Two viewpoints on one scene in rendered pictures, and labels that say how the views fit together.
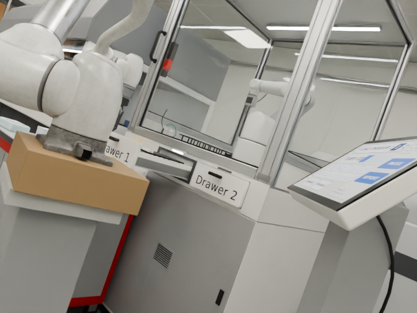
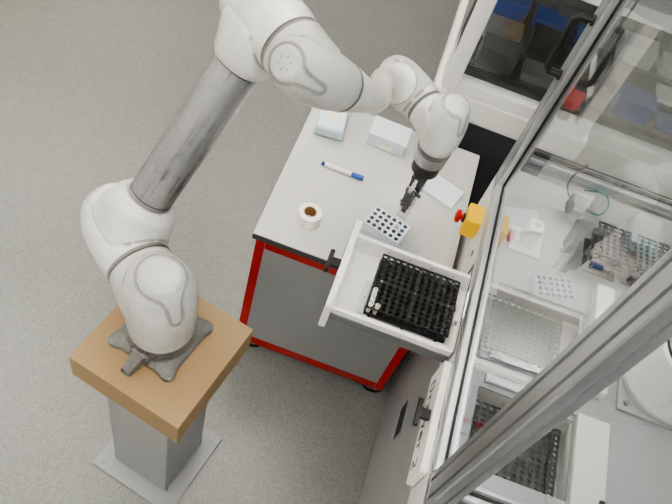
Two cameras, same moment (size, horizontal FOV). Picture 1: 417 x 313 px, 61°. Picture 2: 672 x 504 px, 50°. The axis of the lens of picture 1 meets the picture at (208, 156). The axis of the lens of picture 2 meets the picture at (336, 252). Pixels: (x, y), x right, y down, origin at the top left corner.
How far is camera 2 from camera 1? 167 cm
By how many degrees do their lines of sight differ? 66
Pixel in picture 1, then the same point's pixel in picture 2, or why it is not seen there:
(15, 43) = (97, 224)
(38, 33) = (117, 214)
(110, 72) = (143, 307)
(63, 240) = not seen: hidden behind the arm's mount
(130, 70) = (429, 133)
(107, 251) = (379, 349)
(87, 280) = (354, 362)
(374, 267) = not seen: outside the picture
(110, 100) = (150, 331)
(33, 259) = not seen: hidden behind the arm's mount
